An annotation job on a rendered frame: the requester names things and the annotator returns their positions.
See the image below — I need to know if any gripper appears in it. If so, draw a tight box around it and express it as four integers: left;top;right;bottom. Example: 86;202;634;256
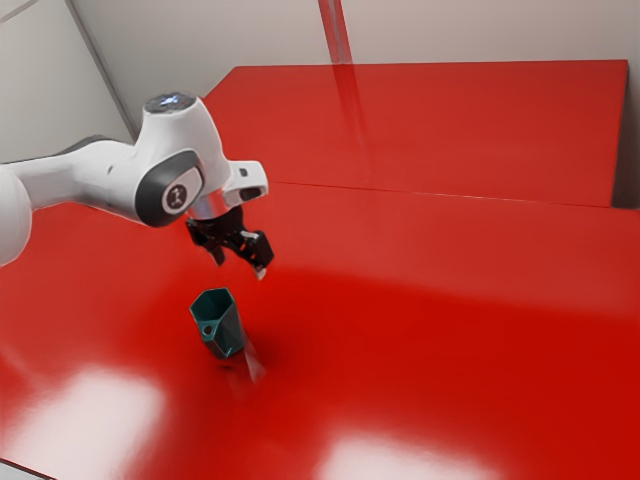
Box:
185;205;275;282

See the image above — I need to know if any teal faceted mug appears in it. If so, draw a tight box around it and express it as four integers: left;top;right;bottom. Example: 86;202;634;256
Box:
188;286;248;360

